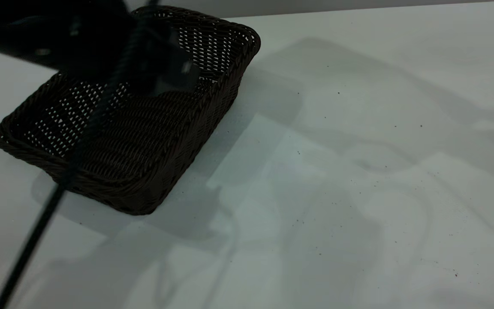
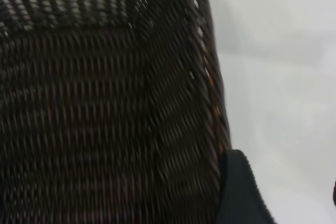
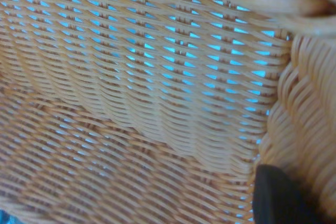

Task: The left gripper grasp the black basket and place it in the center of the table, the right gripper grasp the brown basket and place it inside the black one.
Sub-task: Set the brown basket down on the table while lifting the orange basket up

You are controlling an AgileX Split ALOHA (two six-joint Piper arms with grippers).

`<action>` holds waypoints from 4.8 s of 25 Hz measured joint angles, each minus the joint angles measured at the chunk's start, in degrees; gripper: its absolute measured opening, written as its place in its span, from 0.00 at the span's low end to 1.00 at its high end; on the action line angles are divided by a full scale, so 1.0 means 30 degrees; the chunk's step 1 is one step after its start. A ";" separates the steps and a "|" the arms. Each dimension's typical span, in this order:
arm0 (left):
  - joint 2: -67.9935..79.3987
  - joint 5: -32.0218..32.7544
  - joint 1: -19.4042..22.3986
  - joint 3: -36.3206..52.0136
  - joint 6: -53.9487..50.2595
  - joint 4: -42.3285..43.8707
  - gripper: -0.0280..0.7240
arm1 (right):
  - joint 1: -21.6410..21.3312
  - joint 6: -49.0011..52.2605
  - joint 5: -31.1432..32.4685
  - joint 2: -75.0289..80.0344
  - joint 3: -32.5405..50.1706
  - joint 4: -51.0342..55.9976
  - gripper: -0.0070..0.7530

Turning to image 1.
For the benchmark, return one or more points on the dark brown woven wicker basket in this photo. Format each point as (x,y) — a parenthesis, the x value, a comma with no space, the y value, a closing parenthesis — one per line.
(157,137)

